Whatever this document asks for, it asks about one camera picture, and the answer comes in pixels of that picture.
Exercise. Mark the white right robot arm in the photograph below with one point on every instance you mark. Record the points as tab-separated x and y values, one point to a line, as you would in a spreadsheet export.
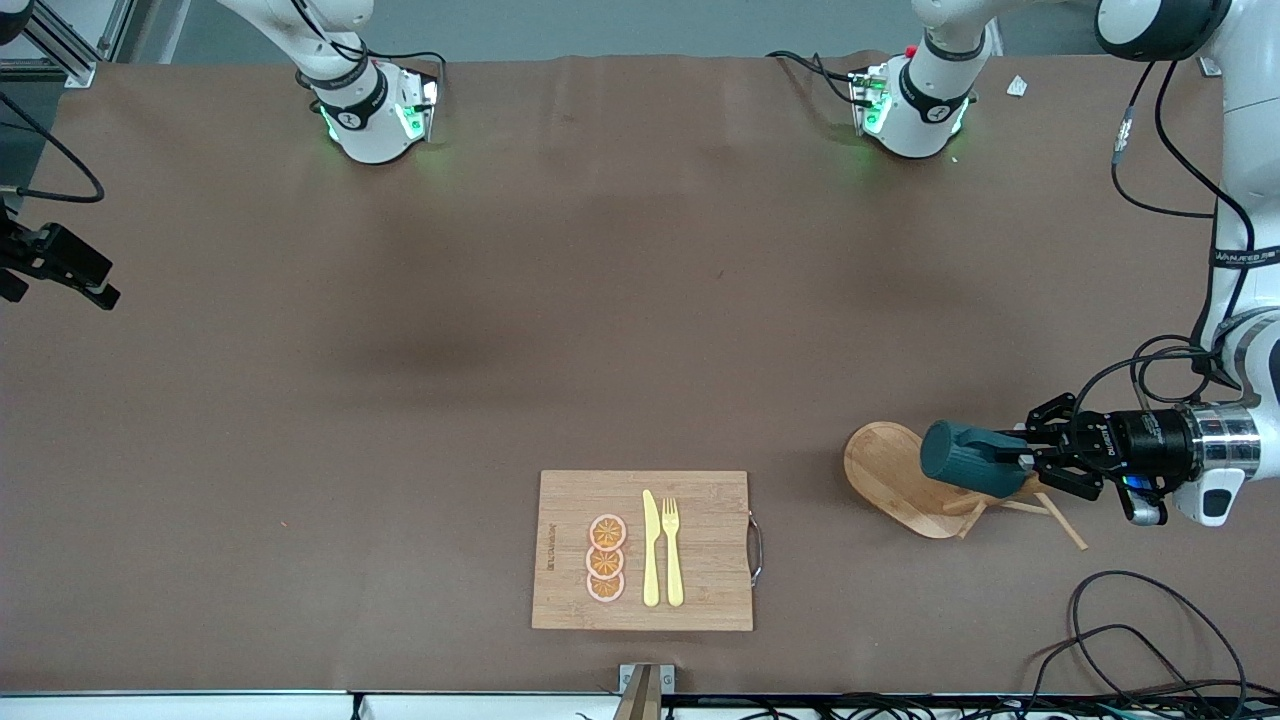
365	110

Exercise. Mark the aluminium frame profile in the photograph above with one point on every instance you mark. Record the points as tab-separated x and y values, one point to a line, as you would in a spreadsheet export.
65	55

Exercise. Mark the wooden cup rack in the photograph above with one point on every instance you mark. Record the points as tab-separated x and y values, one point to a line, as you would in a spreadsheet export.
885	475

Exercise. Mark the small white paper scrap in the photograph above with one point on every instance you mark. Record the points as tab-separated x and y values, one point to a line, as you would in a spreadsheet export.
1017	85

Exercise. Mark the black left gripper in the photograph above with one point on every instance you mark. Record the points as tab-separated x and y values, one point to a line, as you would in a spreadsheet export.
1140	441

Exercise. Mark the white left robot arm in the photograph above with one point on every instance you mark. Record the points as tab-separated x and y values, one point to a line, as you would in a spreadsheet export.
1245	200

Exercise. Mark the toy orange slice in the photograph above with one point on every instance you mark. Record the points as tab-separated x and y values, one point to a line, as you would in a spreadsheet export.
607	531

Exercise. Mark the yellow plastic knife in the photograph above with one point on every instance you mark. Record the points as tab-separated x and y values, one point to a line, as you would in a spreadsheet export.
651	560

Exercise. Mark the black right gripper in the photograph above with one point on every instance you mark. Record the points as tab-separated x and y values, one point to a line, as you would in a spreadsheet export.
52	257

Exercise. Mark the yellow plastic fork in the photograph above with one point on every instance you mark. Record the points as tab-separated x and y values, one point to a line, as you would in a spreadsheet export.
673	560

